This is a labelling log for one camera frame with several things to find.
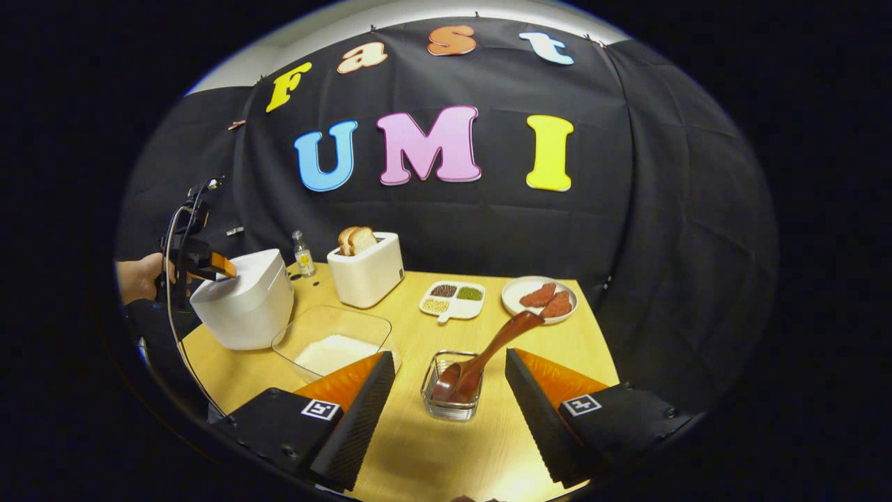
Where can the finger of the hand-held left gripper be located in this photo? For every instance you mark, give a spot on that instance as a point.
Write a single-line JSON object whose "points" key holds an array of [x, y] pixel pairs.
{"points": [[221, 266]]}

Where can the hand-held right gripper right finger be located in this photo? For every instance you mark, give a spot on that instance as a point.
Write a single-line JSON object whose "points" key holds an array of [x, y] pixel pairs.
{"points": [[536, 425]]}

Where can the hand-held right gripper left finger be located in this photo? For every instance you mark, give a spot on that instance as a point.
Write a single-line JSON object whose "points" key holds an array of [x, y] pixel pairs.
{"points": [[362, 425]]}

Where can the white rice cooker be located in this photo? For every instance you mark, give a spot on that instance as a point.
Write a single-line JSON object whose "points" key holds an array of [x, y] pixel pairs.
{"points": [[244, 307]]}

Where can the white rice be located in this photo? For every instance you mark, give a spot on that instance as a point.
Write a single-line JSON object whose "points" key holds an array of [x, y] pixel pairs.
{"points": [[334, 352]]}

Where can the brown wooden spoon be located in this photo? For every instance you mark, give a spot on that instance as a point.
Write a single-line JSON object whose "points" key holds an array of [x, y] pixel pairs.
{"points": [[488, 352]]}

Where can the small glass bottle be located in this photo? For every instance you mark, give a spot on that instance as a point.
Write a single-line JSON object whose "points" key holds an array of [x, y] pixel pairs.
{"points": [[303, 258]]}

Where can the clear glass dish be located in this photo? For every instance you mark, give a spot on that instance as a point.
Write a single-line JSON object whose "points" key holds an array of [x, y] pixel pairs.
{"points": [[327, 321]]}

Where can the red meat piece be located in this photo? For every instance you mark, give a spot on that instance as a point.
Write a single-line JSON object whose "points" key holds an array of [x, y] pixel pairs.
{"points": [[538, 295], [557, 305]]}

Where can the toasted bread slice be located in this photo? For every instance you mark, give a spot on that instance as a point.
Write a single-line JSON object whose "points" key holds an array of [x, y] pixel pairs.
{"points": [[362, 240], [343, 240]]}

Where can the round white plate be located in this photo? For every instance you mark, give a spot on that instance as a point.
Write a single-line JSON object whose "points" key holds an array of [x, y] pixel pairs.
{"points": [[514, 293]]}

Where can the white toaster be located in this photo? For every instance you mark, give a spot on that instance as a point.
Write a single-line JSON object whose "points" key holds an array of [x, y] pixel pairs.
{"points": [[366, 279]]}

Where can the white divided bean dish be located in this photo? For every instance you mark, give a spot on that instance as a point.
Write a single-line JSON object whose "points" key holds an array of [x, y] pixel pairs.
{"points": [[453, 301]]}

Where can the black backdrop cloth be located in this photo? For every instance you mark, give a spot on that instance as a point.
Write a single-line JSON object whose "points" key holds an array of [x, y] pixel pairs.
{"points": [[662, 244]]}

